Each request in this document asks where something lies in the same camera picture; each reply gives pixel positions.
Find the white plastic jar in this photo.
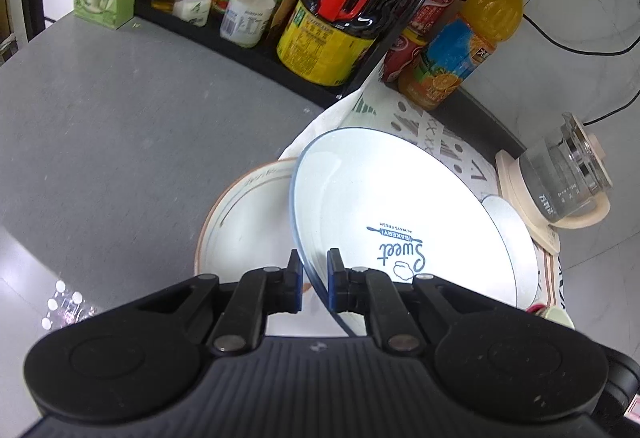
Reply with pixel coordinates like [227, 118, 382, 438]
[220, 0, 277, 49]

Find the patterned tasselled table cloth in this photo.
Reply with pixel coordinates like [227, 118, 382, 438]
[277, 78, 566, 313]

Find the white deep plate blue print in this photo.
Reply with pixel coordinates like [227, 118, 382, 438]
[290, 128, 518, 339]

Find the orange juice bottle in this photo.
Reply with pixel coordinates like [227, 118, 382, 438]
[397, 0, 535, 113]

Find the small plain white plate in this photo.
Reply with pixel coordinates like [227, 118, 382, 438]
[480, 195, 538, 309]

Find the pale green bowl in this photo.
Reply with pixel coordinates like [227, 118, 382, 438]
[542, 308, 576, 330]

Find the white plate brown rim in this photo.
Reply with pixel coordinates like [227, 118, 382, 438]
[194, 160, 346, 339]

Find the glass kettle cream handle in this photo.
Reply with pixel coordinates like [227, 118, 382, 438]
[517, 113, 613, 223]

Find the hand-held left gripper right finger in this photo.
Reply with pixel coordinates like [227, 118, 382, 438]
[327, 248, 506, 353]

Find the black metal shelf rack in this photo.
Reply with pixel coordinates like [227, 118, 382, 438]
[135, 0, 481, 103]

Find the dark sauce jug red handle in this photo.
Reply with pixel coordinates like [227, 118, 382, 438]
[276, 0, 421, 86]

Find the glass electric kettle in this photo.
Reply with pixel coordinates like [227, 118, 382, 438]
[495, 150, 612, 253]

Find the pack of clear water bottles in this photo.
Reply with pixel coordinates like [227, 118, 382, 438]
[42, 280, 106, 331]

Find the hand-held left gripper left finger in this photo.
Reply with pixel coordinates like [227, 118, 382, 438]
[135, 249, 305, 355]

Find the black power cable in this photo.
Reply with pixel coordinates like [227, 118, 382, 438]
[522, 12, 640, 56]
[585, 92, 640, 126]

